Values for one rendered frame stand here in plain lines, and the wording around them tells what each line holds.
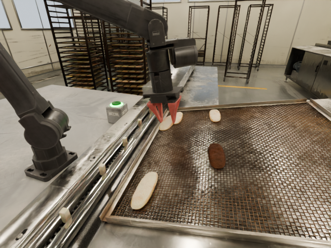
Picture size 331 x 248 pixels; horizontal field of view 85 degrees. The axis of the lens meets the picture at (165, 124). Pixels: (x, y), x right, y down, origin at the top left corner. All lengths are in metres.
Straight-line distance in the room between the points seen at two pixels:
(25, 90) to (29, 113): 0.05
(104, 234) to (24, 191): 0.31
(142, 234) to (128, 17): 0.42
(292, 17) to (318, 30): 0.90
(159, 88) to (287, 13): 7.36
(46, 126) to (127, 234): 0.33
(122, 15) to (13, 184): 0.52
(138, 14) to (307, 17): 7.58
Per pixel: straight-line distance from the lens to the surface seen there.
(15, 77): 0.54
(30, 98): 0.54
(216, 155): 0.44
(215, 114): 0.64
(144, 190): 0.38
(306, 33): 7.95
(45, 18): 6.75
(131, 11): 0.46
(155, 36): 0.46
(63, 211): 0.45
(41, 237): 0.45
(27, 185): 0.63
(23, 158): 0.75
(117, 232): 0.36
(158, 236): 0.33
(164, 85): 0.48
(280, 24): 7.70
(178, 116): 0.66
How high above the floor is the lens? 1.19
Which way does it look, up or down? 28 degrees down
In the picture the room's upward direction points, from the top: straight up
